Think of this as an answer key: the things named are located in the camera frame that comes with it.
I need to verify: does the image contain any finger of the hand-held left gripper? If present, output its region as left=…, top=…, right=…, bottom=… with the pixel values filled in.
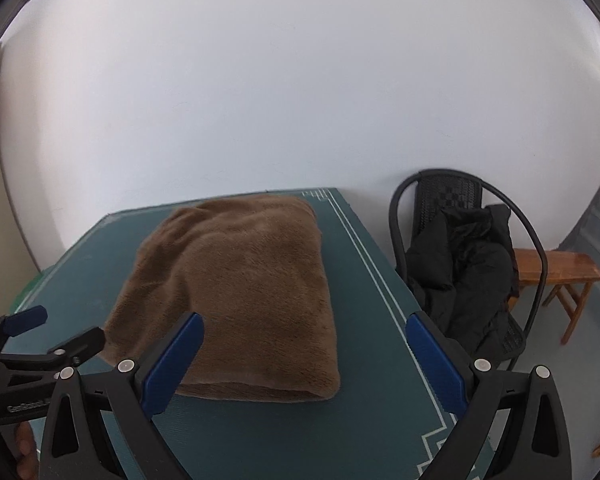
left=0, top=305, right=48, bottom=356
left=0, top=326, right=106, bottom=386

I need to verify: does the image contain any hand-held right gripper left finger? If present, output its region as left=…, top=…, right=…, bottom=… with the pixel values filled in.
left=39, top=311, right=205, bottom=480

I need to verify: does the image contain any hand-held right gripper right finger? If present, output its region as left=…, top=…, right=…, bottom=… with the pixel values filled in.
left=405, top=311, right=571, bottom=480

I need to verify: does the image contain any brown fleece sweater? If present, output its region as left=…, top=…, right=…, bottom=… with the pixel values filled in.
left=102, top=196, right=342, bottom=403

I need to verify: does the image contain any person's left hand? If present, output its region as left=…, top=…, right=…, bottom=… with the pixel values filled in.
left=11, top=422, right=40, bottom=480

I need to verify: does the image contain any teal table mat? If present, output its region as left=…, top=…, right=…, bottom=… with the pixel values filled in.
left=10, top=187, right=496, bottom=480

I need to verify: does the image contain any black jacket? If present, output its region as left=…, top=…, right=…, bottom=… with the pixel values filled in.
left=405, top=204, right=521, bottom=356

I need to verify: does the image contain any wooden bench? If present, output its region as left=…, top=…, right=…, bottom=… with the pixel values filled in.
left=512, top=247, right=600, bottom=346

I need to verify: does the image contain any black woven chair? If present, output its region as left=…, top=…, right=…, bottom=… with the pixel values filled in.
left=389, top=169, right=548, bottom=371

